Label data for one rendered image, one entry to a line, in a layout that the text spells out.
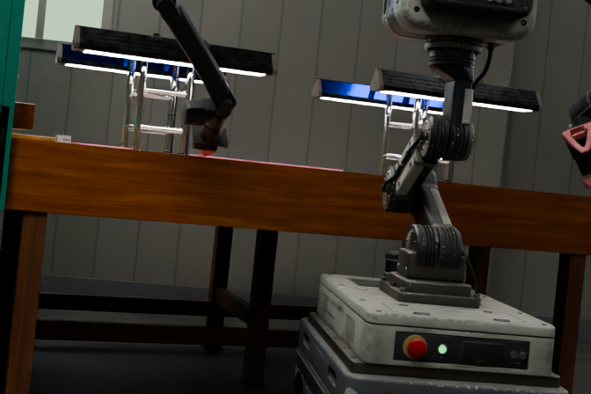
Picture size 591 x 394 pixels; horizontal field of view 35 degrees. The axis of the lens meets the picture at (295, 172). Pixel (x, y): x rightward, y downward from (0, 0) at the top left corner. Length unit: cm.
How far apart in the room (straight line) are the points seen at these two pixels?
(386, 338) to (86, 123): 292
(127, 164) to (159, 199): 13
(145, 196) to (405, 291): 75
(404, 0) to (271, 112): 255
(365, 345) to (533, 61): 322
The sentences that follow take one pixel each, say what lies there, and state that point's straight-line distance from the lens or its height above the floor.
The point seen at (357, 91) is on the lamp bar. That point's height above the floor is 108.
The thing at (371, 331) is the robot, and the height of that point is 43.
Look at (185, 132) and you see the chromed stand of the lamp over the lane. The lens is 302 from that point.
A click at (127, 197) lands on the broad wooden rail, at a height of 64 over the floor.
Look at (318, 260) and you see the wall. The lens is 475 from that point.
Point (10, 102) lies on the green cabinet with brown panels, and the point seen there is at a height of 85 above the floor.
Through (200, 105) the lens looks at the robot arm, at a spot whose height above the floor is 90.
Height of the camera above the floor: 76
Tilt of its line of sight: level
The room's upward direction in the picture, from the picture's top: 6 degrees clockwise
